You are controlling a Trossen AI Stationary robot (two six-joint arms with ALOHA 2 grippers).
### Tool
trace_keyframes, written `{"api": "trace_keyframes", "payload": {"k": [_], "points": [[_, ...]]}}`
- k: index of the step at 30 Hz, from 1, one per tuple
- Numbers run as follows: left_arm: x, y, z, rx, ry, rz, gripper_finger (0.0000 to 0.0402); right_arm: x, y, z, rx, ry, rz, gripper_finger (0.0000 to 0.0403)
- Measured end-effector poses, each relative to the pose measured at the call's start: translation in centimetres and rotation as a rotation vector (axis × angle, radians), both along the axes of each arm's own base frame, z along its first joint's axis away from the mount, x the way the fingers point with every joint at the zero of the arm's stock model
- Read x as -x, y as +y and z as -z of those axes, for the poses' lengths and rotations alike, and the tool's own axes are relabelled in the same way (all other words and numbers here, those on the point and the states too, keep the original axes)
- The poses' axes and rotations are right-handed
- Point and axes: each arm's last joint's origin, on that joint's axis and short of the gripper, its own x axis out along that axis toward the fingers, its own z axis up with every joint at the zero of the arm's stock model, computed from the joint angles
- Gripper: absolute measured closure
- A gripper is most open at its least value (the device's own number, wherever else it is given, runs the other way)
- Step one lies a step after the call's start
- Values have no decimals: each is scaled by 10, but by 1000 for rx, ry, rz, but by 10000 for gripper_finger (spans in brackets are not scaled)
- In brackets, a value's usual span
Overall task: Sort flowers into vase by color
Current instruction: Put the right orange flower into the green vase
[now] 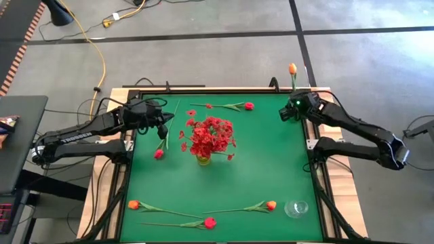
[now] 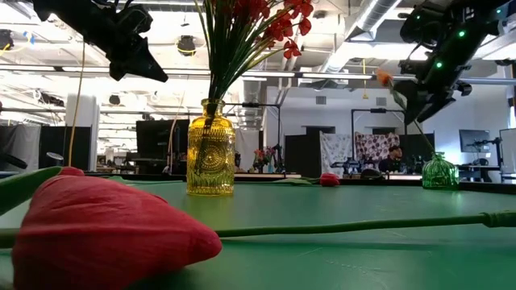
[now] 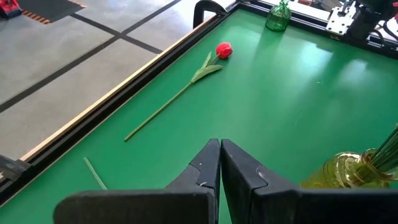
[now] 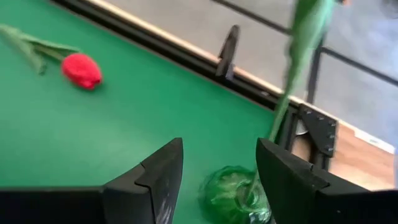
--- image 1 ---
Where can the clear glass vase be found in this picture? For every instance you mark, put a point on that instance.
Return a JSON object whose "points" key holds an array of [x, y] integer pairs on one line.
{"points": [[296, 208]]}

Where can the green table mat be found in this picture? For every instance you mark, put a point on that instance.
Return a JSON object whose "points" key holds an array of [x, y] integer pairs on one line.
{"points": [[257, 169]]}

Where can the red tulip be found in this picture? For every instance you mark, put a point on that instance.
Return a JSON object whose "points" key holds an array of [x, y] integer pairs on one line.
{"points": [[210, 223], [249, 106], [158, 154]]}

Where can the yellow glass vase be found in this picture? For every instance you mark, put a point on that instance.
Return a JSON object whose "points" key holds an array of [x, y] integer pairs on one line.
{"points": [[203, 161]]}

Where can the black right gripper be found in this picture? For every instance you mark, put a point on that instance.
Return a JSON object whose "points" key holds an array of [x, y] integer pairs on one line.
{"points": [[303, 106]]}

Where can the orange tulip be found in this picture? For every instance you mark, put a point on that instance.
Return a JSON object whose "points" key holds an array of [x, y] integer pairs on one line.
{"points": [[271, 205], [292, 68], [133, 204]]}

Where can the grey desk top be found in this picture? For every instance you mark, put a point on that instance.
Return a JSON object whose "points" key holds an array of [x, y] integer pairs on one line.
{"points": [[20, 162]]}

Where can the black cone-shaped lamp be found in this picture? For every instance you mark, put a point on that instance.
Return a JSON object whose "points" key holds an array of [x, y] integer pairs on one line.
{"points": [[59, 13]]}

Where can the black mat orange striped edge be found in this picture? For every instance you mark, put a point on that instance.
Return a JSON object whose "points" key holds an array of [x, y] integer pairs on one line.
{"points": [[13, 20]]}

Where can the black desk foot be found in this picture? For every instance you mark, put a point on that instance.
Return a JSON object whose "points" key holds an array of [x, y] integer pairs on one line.
{"points": [[51, 184]]}

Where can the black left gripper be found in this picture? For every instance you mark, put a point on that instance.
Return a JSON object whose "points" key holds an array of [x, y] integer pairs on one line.
{"points": [[142, 115]]}

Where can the colourful snack packet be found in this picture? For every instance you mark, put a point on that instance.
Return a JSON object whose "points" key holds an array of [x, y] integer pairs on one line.
{"points": [[8, 122]]}

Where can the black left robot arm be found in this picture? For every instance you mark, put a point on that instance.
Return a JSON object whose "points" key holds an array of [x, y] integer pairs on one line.
{"points": [[78, 133]]}

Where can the black aluminium table frame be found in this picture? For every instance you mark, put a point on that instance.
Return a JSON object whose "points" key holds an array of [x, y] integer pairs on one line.
{"points": [[117, 210]]}

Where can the backlit keyboard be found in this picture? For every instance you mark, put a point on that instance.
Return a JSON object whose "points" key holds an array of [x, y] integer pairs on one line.
{"points": [[5, 217]]}

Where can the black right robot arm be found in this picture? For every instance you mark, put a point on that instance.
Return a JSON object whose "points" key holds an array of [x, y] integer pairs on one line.
{"points": [[356, 128]]}

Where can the red flower bunch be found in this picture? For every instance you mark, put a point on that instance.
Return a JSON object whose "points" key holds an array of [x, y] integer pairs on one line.
{"points": [[210, 135]]}

